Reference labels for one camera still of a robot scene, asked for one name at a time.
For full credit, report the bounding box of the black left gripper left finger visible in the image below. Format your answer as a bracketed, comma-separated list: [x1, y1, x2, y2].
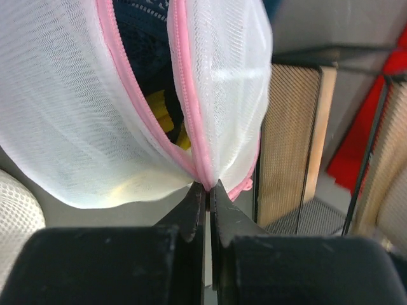
[155, 182, 206, 304]

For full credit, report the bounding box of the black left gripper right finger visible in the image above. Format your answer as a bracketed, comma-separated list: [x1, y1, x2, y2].
[209, 180, 268, 304]

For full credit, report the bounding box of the white mesh laundry bag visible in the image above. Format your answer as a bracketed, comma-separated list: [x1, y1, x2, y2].
[1, 1, 273, 208]

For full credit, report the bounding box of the yellow and navy bra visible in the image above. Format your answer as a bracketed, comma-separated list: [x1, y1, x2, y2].
[113, 0, 191, 151]

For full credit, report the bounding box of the cream round mesh bra bag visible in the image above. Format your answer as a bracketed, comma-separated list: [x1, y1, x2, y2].
[0, 171, 46, 287]

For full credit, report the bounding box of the red plastic bin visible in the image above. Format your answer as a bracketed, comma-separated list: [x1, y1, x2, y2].
[326, 29, 406, 194]

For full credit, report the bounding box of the black wire wooden shelf rack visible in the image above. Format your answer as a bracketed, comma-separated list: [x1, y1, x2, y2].
[253, 44, 406, 236]

